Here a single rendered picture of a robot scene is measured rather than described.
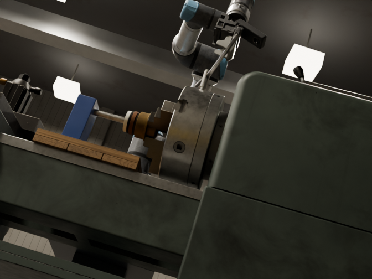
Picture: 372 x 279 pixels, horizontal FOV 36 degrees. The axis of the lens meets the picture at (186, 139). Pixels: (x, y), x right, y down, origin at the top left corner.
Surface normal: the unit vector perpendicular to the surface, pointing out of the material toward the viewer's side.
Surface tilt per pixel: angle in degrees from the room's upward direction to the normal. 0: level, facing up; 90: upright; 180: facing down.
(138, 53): 90
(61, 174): 90
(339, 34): 180
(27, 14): 90
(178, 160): 140
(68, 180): 90
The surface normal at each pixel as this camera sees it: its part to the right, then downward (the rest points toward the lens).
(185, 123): -0.02, -0.28
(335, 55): -0.29, 0.87
